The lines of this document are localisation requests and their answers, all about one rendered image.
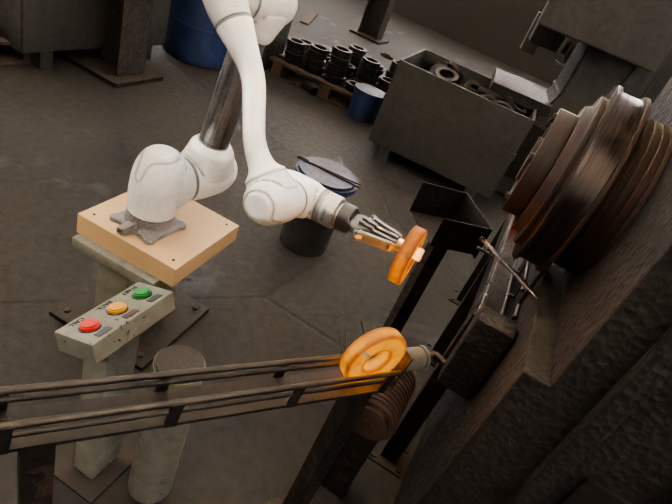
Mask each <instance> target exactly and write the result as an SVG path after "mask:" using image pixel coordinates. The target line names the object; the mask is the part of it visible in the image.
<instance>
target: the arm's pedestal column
mask: <svg viewBox="0 0 672 504"><path fill-rule="evenodd" d="M178 283H179V282H178ZM178 283H177V284H175V285H174V286H173V287H171V286H169V285H168V284H166V283H165V284H164V285H162V286H161V287H160V288H162V289H165V290H169V291H172V292H173V296H174V303H175V309H174V310H173V311H172V312H170V313H169V314H167V315H166V316H165V317H163V318H162V319H160V320H159V321H157V322H156V323H155V324H153V325H152V326H150V327H149V328H148V329H146V330H145V331H143V332H142V333H141V334H140V339H139V345H138V350H137V356H136V362H135V367H134V368H136V369H137V370H139V371H141V372H142V371H143V370H144V369H145V368H146V367H147V366H149V365H150V364H151V363H152V362H153V359H154V357H155V355H156V354H157V353H158V352H159V351H160V350H161V349H163V348H165V347H168V346H171V345H172V344H173V343H174V342H175V341H176V340H178V339H179V338H180V337H181V336H182V335H183V334H184V333H185V332H186V331H188V330H189V329H190V328H191V327H192V326H193V325H194V324H195V323H196V322H198V321H199V320H200V319H201V318H202V317H203V316H204V315H205V314H207V313H208V312H209V308H208V307H206V306H204V305H203V304H201V303H199V302H197V301H196V300H194V299H192V298H191V297H189V296H187V295H185V294H184V293H182V292H180V291H178V290H177V288H178ZM134 284H135V283H134V282H132V281H130V280H129V279H127V278H125V277H123V276H122V275H120V274H118V273H117V272H115V271H113V270H112V269H110V268H108V267H106V266H105V265H103V264H101V263H100V262H99V269H98V278H97V282H96V283H94V284H92V285H91V286H89V287H87V288H86V289H84V290H83V291H81V292H79V293H78V294H76V295H74V296H73V297H71V298H70V299H68V300H66V301H65V302H63V303H62V304H60V305H58V306H57V307H55V308H53V309H52V310H50V311H49V315H50V316H51V317H53V318H54V319H56V320H58V321H59V322H61V323H63V324H64V325H66V324H68V323H70V322H71V321H73V320H75V319H77V318H78V317H80V316H82V315H83V314H85V313H87V312H88V311H90V310H92V309H93V308H95V307H97V306H98V305H100V304H102V303H103V302H105V301H107V300H109V299H110V298H112V297H114V296H115V295H117V294H119V293H120V292H122V291H124V290H125V289H127V288H129V287H130V286H132V285H134Z"/></svg>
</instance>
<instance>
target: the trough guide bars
mask: <svg viewBox="0 0 672 504"><path fill-rule="evenodd" d="M342 355H343V354H338V355H328V356H317V357H307V358H296V359H282V360H276V361H265V362H255V363H244V364H234V365H223V366H213V367H203V368H192V369H182V370H167V371H161V372H151V373H140V374H130V375H119V376H109V377H99V378H88V379H78V380H67V381H57V382H46V383H36V384H26V385H15V386H0V411H3V410H7V405H8V403H13V402H22V401H31V400H40V399H49V398H57V397H66V396H75V395H84V394H93V393H102V392H111V391H119V390H128V389H137V388H146V387H155V389H154V391H155V392H162V391H167V389H168V387H169V385H172V384H181V383H190V382H199V381H208V380H217V379H226V378H234V377H243V376H252V375H261V374H270V373H274V375H273V377H274V378H278V377H283V376H284V374H285V372H288V371H296V370H305V369H314V368H323V367H332V366H340V360H341V357H342ZM334 360H336V361H334ZM324 361H326V362H324ZM315 362H317V363H315ZM305 363H307V364H305ZM296 364H298V365H296ZM277 366H278V367H277ZM267 367H269V368H267ZM257 368H259V369H257ZM248 369H250V370H248ZM238 370H240V371H238ZM229 371H231V372H229ZM219 372H221V373H219ZM209 373H212V374H209ZM200 374H202V375H200ZM401 374H402V371H401V370H396V371H388V372H381V373H373V374H365V375H358V376H350V377H343V378H335V379H327V380H320V381H312V382H304V383H297V384H289V385H282V386H274V387H266V388H259V389H251V390H244V391H236V392H228V393H221V394H213V395H206V396H198V397H190V398H183V399H175V400H168V401H160V402H152V403H145V404H137V405H130V406H122V407H114V408H107V409H99V410H92V411H84V412H76V413H69V414H61V415H54V416H46V417H38V418H31V419H23V420H15V421H8V422H0V455H5V454H8V453H9V448H10V442H11V438H18V437H24V436H31V435H38V434H45V433H51V432H58V431H65V430H71V429H78V428H85V427H92V426H98V425H105V424H112V423H118V422H125V421H132V420H138V419H145V418H152V417H159V416H165V415H167V416H166V419H165V421H164V427H163V428H169V427H175V426H176V425H177V423H178V420H179V418H180V415H181V413H185V412H192V411H199V410H206V409H212V408H219V407H226V406H232V405H239V404H246V403H253V402H259V401H266V400H273V399H279V398H286V397H290V398H289V400H288V402H287V403H286V404H287V406H286V408H291V407H295V406H296V404H297V403H298V401H299V399H300V398H301V396H302V395H306V394H313V393H320V392H326V391H333V390H340V389H346V388H353V387H360V386H367V385H373V384H380V383H382V384H381V385H380V387H379V388H378V392H377V393H382V392H385V390H386V389H387V388H388V386H389V385H390V383H391V382H393V381H397V380H398V377H397V376H399V375H401ZM190 375H193V376H190ZM181 376H183V377H181ZM172 377H173V378H172ZM152 379H154V380H152ZM142 380H145V381H142ZM133 381H135V382H133ZM123 382H126V383H123ZM114 383H116V384H114ZM104 384H107V385H104ZM95 385H97V386H95ZM85 386H88V387H85ZM75 387H78V388H75ZM66 388H68V389H66ZM56 389H59V390H56ZM47 390H49V391H47ZM37 391H40V392H37ZM28 392H30V393H28ZM18 393H21V394H18ZM9 394H11V395H9Z"/></svg>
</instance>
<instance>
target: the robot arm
mask: <svg viewBox="0 0 672 504"><path fill-rule="evenodd" d="M202 1H203V4H204V7H205V9H206V12H207V14H208V17H209V18H210V20H211V22H212V24H213V26H214V28H215V30H216V32H217V34H218V35H219V37H220V39H221V40H222V42H223V43H224V45H225V47H226V48H227V52H226V55H225V58H224V61H223V64H222V67H221V71H220V74H219V77H218V80H217V83H216V86H215V89H214V92H213V95H212V98H211V102H210V105H209V108H208V111H207V114H206V117H205V120H204V123H203V126H202V129H201V133H200V134H197V135H195V136H193V137H192V138H191V139H190V141H189V143H188V144H187V146H186V147H185V148H184V150H183V151H182V152H181V153H180V152H179V151H178V150H176V149H174V148H172V147H170V146H167V145H162V144H155V145H151V146H149V147H147V148H145V149H144V150H143V151H142V152H141V153H140V154H139V155H138V157H137V158H136V160H135V162H134V165H133V167H132V170H131V174H130V179H129V184H128V191H127V206H126V209H125V210H123V211H121V212H117V213H112V214H110V217H109V220H110V221H112V222H114V223H117V224H119V225H120V226H118V227H117V230H116V231H117V233H118V234H119V235H126V234H131V233H132V234H134V235H135V236H137V237H139V238H140V239H141V240H142V241H143V242H144V243H145V244H147V245H154V244H155V243H156V242H157V241H159V240H161V239H163V238H165V237H167V236H169V235H171V234H173V233H175V232H177V231H180V230H185V229H186V227H187V224H186V223H185V222H183V221H181V220H179V219H177V218H175V214H176V210H177V209H178V208H180V207H182V206H183V205H184V204H186V203H187V202H189V201H192V200H198V199H203V198H207V197H210V196H213V195H216V194H219V193H221V192H223V191H225V190H226V189H228V188H229V187H230V186H231V185H232V184H233V182H234V181H235V179H236V177H237V171H238V169H237V163H236V160H235V158H234V152H233V149H232V147H231V145H230V142H231V139H232V136H233V134H234V131H235V128H236V125H237V123H238V120H239V117H240V114H241V112H242V121H243V144H244V151H245V155H246V160H247V164H248V169H249V173H248V176H247V179H246V180H245V184H246V191H245V193H244V196H243V208H244V211H245V213H246V214H247V216H248V217H249V218H250V219H251V220H253V221H254V222H256V223H259V224H262V225H278V224H283V223H286V222H289V221H291V220H293V219H294V218H302V219H303V218H308V219H311V220H314V221H315V222H317V223H319V224H321V225H323V226H325V227H327V228H329V229H331V228H333V227H334V228H335V229H337V230H339V231H341V232H343V233H348V232H349V231H350V232H351V233H353V235H354V236H353V240H355V241H360V242H363V243H366V244H369V245H372V246H374V247H377V248H380V249H382V250H385V251H388V252H389V251H390V250H391V252H394V250H396V251H399V249H400V247H401V245H402V244H403V242H404V240H403V239H401V237H402V234H401V233H399V232H398V231H396V230H395V229H393V228H392V227H390V226H389V225H387V224H386V223H384V222H383V221H381V220H379V219H378V217H377V216H375V215H372V217H371V218H368V217H367V216H365V215H361V214H359V209H358V207H356V206H354V205H352V204H350V203H348V202H347V203H346V199H345V198H344V197H342V196H340V195H338V194H336V193H334V192H332V191H330V190H328V189H326V188H325V187H323V186H322V185H321V184H320V183H319V182H317V181H315V180H314V179H312V178H310V177H308V176H306V175H304V174H301V173H299V172H296V171H293V170H288V169H286V168H285V166H282V165H279V164H278V163H276V162H275V161H274V160H273V158H272V156H271V154H270V152H269V150H268V147H267V143H266V137H265V118H266V82H265V74H264V69H263V64H262V60H261V57H262V54H263V51H264V49H265V46H266V45H268V44H270V43H271V42H272V41H273V40H274V38H275V37H276V36H277V35H278V33H279V32H280V31H281V29H282V28H283V27H284V26H285V25H287V24H288V23H289V22H290V21H291V20H292V19H293V18H294V16H295V14H296V12H297V8H298V0H202Z"/></svg>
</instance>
